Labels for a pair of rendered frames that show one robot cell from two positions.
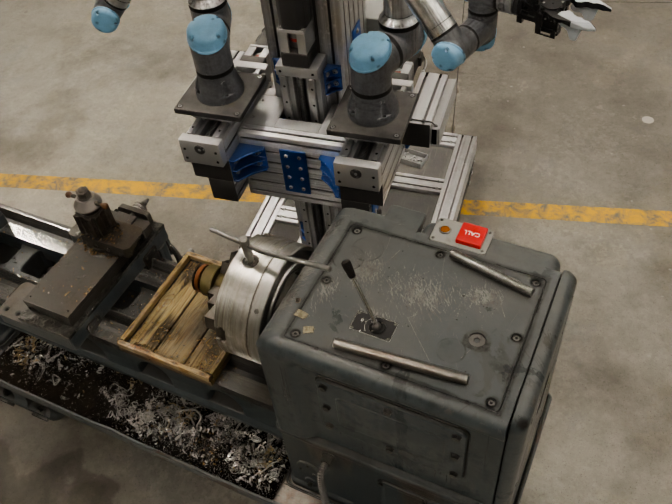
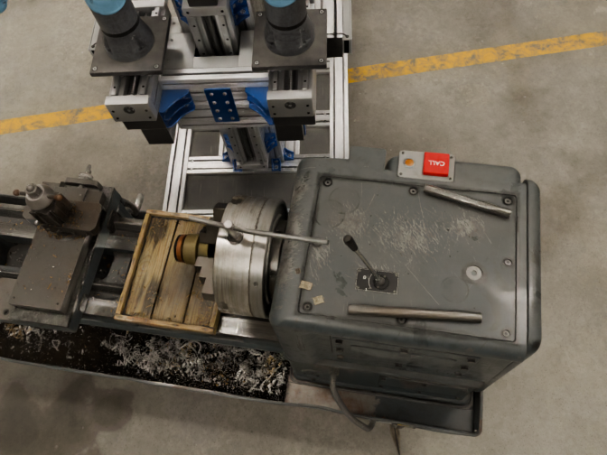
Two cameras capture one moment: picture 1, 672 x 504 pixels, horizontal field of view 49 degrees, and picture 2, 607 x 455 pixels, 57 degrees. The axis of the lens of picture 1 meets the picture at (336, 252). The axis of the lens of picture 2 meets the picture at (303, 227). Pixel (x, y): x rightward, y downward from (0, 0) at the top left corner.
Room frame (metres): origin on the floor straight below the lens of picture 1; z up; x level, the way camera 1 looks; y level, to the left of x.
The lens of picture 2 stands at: (0.54, 0.16, 2.45)
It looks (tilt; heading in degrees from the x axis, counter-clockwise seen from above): 65 degrees down; 348
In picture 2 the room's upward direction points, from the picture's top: 10 degrees counter-clockwise
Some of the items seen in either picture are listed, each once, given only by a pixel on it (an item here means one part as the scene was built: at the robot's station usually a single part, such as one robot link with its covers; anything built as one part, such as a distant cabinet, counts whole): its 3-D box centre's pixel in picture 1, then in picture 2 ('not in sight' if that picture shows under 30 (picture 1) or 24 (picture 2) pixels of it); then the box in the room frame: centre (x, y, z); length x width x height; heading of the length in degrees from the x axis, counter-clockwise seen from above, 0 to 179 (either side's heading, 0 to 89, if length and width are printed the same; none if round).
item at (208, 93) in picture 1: (217, 77); (124, 31); (1.93, 0.30, 1.21); 0.15 x 0.15 x 0.10
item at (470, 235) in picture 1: (471, 236); (435, 164); (1.11, -0.31, 1.26); 0.06 x 0.06 x 0.02; 59
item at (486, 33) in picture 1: (478, 29); not in sight; (1.64, -0.43, 1.46); 0.11 x 0.08 x 0.11; 136
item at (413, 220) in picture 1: (403, 223); (366, 163); (1.20, -0.17, 1.24); 0.09 x 0.08 x 0.03; 59
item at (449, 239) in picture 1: (461, 242); (424, 171); (1.12, -0.29, 1.23); 0.13 x 0.08 x 0.05; 59
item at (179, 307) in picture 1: (199, 314); (180, 269); (1.28, 0.40, 0.89); 0.36 x 0.30 x 0.04; 149
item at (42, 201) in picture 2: (86, 200); (37, 195); (1.53, 0.67, 1.13); 0.08 x 0.08 x 0.03
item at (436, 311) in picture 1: (419, 348); (402, 270); (0.96, -0.17, 1.06); 0.59 x 0.48 x 0.39; 59
